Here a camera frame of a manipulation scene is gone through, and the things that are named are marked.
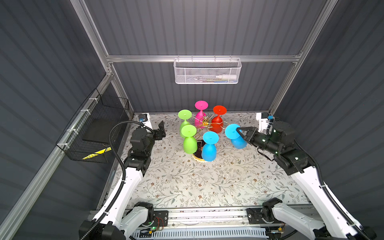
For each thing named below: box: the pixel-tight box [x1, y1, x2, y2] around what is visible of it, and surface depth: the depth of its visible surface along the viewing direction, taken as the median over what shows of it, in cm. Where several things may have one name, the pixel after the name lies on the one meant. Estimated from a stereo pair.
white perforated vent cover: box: [132, 228, 268, 239], surface depth 72 cm
